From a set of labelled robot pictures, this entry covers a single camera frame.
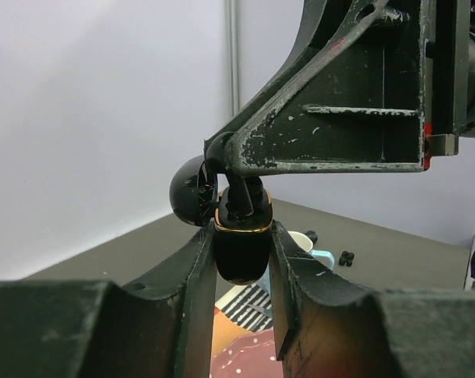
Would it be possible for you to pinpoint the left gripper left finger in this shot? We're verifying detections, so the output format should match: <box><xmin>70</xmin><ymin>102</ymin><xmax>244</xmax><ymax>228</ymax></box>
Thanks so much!
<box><xmin>0</xmin><ymin>225</ymin><xmax>217</xmax><ymax>377</ymax></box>

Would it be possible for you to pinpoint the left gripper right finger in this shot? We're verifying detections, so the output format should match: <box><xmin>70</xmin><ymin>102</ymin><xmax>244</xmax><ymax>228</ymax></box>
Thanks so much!
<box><xmin>269</xmin><ymin>222</ymin><xmax>475</xmax><ymax>377</ymax></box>

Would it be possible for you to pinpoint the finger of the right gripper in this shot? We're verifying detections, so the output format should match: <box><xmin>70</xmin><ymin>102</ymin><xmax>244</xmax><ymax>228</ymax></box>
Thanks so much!
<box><xmin>205</xmin><ymin>0</ymin><xmax>430</xmax><ymax>176</ymax></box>

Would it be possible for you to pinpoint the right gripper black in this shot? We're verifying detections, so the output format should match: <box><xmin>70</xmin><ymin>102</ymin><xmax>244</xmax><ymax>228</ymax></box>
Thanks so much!
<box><xmin>420</xmin><ymin>1</ymin><xmax>470</xmax><ymax>156</ymax></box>

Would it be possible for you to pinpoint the black earbud charging case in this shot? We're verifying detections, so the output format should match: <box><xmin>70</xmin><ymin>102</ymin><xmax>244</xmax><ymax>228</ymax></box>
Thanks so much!
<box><xmin>169</xmin><ymin>155</ymin><xmax>273</xmax><ymax>285</ymax></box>

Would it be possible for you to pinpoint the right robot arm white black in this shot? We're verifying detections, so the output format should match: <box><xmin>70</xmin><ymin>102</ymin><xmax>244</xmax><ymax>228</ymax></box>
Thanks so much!
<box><xmin>204</xmin><ymin>1</ymin><xmax>475</xmax><ymax>176</ymax></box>

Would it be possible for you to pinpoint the white blue mug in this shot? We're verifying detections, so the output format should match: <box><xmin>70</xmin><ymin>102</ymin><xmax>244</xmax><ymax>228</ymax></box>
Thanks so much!
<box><xmin>256</xmin><ymin>231</ymin><xmax>335</xmax><ymax>294</ymax></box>

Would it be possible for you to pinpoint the pink dotted plate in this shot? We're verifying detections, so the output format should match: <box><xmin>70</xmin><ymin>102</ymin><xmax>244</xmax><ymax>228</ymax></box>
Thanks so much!
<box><xmin>209</xmin><ymin>328</ymin><xmax>284</xmax><ymax>378</ymax></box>

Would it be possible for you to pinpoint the colourful patchwork placemat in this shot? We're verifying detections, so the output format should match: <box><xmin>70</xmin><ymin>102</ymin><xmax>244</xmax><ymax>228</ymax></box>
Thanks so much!
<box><xmin>211</xmin><ymin>284</ymin><xmax>273</xmax><ymax>358</ymax></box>

